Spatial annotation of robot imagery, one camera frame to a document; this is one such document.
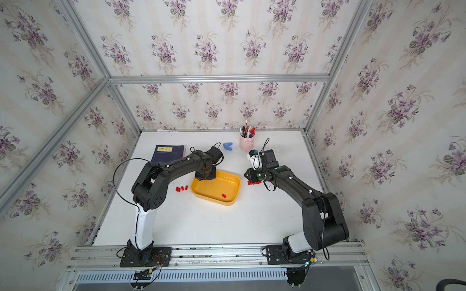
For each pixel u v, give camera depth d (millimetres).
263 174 683
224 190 927
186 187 930
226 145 1105
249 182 954
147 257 649
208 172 827
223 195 905
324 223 452
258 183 956
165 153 1071
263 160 721
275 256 725
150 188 532
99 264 728
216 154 825
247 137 1041
